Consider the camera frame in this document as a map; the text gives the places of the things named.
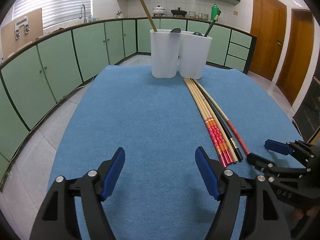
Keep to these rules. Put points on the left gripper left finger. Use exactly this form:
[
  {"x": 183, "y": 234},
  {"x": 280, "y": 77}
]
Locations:
[{"x": 57, "y": 219}]

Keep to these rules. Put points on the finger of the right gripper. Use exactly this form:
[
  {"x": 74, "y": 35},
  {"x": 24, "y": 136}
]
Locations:
[
  {"x": 305, "y": 153},
  {"x": 262, "y": 162}
]

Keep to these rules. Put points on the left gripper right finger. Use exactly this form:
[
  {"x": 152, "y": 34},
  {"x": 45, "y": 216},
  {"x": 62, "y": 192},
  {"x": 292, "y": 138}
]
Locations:
[{"x": 263, "y": 218}]

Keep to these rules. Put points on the silver metal spoon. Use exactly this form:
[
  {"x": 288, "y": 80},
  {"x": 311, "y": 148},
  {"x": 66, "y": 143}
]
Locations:
[{"x": 176, "y": 30}]

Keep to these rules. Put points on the plain bamboo chopstick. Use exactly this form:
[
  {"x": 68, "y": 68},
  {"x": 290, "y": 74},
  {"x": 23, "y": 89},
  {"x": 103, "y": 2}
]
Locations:
[{"x": 145, "y": 8}]

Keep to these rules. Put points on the black chopstick silver band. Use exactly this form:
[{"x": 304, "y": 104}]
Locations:
[{"x": 212, "y": 23}]

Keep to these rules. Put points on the green kitchen base cabinets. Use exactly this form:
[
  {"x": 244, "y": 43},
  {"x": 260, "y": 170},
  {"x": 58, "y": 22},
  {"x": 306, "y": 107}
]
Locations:
[{"x": 37, "y": 78}]

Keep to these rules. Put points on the beige chopstick dark red end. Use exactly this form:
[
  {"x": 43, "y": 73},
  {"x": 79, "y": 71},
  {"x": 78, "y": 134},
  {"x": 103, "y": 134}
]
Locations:
[{"x": 231, "y": 126}]

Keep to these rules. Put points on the red patterned bamboo chopstick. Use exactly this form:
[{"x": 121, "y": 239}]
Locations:
[{"x": 207, "y": 124}]

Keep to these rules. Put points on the wooden door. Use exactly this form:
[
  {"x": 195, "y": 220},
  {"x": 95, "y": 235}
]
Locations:
[
  {"x": 268, "y": 26},
  {"x": 298, "y": 54}
]

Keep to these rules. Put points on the blue table cloth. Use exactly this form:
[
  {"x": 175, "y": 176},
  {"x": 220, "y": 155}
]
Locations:
[{"x": 160, "y": 193}]

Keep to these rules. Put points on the right white plastic container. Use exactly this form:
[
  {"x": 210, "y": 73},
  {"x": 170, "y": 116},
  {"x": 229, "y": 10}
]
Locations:
[{"x": 193, "y": 54}]

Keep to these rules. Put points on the white plastic container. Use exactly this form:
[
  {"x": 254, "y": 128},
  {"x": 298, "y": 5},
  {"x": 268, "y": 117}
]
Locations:
[
  {"x": 193, "y": 54},
  {"x": 164, "y": 53}
]

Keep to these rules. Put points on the left white plastic container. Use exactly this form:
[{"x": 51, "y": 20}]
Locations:
[{"x": 164, "y": 53}]

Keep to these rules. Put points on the green thermos jug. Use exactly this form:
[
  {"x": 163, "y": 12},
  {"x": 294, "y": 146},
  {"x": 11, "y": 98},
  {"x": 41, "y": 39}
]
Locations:
[{"x": 214, "y": 11}]

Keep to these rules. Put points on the glass jars on counter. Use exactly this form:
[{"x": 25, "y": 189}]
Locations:
[{"x": 199, "y": 16}]

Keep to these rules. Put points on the black wok on stove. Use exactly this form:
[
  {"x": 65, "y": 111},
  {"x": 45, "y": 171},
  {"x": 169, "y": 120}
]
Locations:
[{"x": 178, "y": 12}]

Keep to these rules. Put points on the cardboard panel with device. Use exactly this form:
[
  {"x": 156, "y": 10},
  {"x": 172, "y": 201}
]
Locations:
[{"x": 21, "y": 32}]

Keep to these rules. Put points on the white cooking pot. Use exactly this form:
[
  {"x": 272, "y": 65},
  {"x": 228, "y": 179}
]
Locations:
[{"x": 158, "y": 11}]

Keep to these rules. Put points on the chrome sink faucet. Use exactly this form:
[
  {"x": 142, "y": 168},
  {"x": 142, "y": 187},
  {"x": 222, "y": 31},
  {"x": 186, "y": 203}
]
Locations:
[{"x": 83, "y": 13}]

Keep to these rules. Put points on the window blinds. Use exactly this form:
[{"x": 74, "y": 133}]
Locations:
[{"x": 53, "y": 11}]

